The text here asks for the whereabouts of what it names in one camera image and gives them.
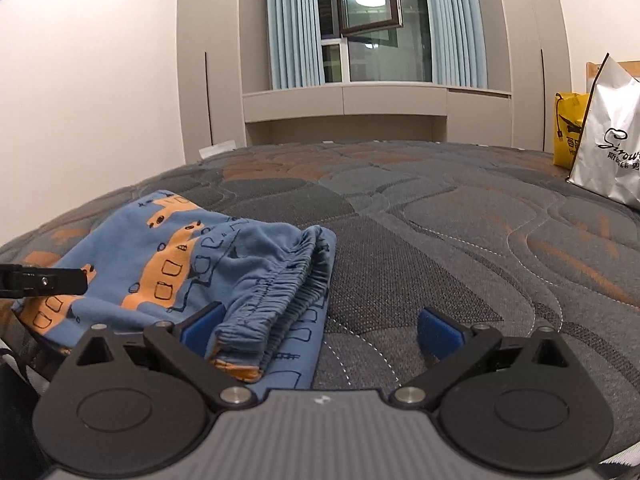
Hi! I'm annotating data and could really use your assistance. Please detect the blue orange patterned pants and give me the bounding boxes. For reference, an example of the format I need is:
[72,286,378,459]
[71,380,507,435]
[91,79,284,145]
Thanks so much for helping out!
[12,190,336,394]

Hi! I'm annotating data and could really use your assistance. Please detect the grey orange quilted mattress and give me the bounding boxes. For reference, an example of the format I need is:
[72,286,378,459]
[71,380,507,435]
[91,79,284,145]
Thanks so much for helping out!
[1,142,639,455]

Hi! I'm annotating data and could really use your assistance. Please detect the beige wardrobe cabinet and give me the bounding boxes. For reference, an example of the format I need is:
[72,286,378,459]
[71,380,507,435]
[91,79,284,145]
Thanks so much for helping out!
[177,0,271,162]

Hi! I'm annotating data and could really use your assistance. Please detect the white shopping bag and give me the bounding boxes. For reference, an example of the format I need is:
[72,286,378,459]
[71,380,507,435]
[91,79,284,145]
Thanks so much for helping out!
[567,65,640,209]

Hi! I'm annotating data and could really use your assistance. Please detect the yellow shopping bag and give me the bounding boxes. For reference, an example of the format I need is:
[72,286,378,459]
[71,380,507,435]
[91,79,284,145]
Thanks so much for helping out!
[553,93,589,169]

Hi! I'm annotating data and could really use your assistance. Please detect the right blue curtain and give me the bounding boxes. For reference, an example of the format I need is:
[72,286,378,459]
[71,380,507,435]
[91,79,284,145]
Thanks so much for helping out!
[426,0,488,89]

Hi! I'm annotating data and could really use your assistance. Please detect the blue curtain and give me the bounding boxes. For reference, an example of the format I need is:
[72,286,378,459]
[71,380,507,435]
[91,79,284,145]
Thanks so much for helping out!
[426,0,488,89]
[267,0,324,90]

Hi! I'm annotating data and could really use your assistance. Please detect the wooden headboard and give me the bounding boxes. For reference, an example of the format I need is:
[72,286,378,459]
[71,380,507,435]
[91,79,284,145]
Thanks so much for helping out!
[586,58,640,90]

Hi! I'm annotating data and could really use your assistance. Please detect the left blue curtain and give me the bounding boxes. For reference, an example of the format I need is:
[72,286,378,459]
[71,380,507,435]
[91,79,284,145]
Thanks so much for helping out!
[267,0,324,90]

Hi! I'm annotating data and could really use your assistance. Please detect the window with dark frame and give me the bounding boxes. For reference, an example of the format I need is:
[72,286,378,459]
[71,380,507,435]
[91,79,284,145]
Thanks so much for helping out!
[318,0,433,84]

